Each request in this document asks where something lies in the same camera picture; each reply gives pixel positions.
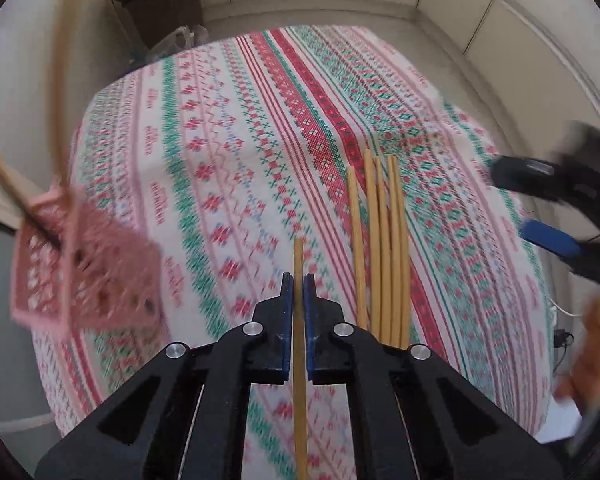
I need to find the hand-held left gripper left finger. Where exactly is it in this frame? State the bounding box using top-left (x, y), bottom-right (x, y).
top-left (34, 272), bottom-right (296, 480)

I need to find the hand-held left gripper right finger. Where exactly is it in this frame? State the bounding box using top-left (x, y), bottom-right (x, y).
top-left (302, 272), bottom-right (566, 480)

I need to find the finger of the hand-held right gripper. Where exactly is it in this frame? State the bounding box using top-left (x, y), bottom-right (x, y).
top-left (519, 219), bottom-right (596, 273)
top-left (490, 155), bottom-right (563, 201)

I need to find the pink lattice utensil holder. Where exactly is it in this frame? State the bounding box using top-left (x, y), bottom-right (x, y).
top-left (10, 182), bottom-right (163, 333)

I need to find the person's right hand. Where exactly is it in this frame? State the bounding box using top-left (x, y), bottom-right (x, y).
top-left (552, 292), bottom-right (600, 403)

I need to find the black plug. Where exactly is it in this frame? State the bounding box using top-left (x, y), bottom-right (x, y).
top-left (553, 328), bottom-right (576, 377)

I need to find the patterned striped tablecloth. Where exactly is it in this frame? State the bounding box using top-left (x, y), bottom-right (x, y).
top-left (32, 25), bottom-right (553, 480)

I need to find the white paper sheet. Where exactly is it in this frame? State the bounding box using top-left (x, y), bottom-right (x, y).
top-left (534, 402), bottom-right (584, 444)

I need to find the frosted glass sliding door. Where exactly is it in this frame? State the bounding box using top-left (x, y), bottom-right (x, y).
top-left (0, 170), bottom-right (66, 461)

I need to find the crumpled clear plastic bag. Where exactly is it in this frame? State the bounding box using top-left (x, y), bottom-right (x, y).
top-left (147, 25), bottom-right (208, 61)

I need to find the brown plastic bin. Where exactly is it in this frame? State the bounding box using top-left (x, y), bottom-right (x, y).
top-left (107, 0), bottom-right (203, 53)

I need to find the white cable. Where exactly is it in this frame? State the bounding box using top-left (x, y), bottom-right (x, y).
top-left (549, 299), bottom-right (582, 319)

